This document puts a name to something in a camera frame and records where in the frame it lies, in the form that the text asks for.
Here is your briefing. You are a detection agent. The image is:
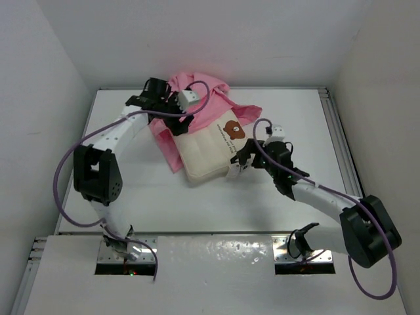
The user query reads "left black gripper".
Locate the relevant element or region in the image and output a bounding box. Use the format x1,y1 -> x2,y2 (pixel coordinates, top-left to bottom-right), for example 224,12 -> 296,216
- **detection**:
158,93 -> 194,135

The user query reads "pink pillowcase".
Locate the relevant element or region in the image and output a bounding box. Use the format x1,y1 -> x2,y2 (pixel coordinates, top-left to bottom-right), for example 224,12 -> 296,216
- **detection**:
149,72 -> 263,173

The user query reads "cream pillow with bear print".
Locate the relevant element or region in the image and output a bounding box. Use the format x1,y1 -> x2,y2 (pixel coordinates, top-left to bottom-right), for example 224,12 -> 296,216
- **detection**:
174,110 -> 247,183

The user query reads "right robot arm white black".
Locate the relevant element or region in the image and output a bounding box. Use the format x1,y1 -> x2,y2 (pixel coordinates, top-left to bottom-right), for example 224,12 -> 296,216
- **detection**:
230,138 -> 402,268

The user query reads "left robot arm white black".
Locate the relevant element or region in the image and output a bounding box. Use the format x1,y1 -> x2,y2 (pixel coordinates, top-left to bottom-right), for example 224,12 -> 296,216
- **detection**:
73,78 -> 200,251

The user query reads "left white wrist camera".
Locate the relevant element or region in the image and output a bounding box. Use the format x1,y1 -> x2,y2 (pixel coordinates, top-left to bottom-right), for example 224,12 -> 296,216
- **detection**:
177,90 -> 200,111

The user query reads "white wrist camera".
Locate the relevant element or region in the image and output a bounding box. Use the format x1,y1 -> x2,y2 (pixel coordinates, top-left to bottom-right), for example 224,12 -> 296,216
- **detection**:
177,90 -> 200,111
264,125 -> 285,145

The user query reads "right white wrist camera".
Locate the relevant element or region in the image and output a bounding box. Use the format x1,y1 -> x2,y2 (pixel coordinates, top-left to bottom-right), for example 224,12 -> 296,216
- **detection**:
264,125 -> 285,145

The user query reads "aluminium table frame rail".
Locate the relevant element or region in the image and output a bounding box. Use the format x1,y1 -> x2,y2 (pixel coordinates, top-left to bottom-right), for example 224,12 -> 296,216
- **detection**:
318,88 -> 364,197

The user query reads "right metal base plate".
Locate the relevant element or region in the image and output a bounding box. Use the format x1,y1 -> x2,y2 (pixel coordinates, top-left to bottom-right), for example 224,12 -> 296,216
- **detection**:
272,236 -> 335,264

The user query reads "metal base plate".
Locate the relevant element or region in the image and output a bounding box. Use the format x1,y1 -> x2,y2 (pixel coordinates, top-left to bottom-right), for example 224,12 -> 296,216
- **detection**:
272,236 -> 335,264
97,239 -> 156,264

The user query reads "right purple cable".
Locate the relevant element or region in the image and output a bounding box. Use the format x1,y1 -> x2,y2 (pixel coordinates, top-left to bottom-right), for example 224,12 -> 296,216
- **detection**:
252,117 -> 397,299

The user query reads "purple cable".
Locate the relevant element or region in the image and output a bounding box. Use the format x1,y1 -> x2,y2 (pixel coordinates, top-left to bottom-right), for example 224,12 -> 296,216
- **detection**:
53,80 -> 211,283
252,117 -> 397,299

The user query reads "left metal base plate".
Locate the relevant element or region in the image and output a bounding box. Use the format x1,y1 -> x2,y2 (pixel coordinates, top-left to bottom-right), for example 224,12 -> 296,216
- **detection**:
97,239 -> 156,264

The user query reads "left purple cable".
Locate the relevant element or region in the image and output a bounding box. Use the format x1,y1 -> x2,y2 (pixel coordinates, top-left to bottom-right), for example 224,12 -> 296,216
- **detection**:
53,80 -> 211,283

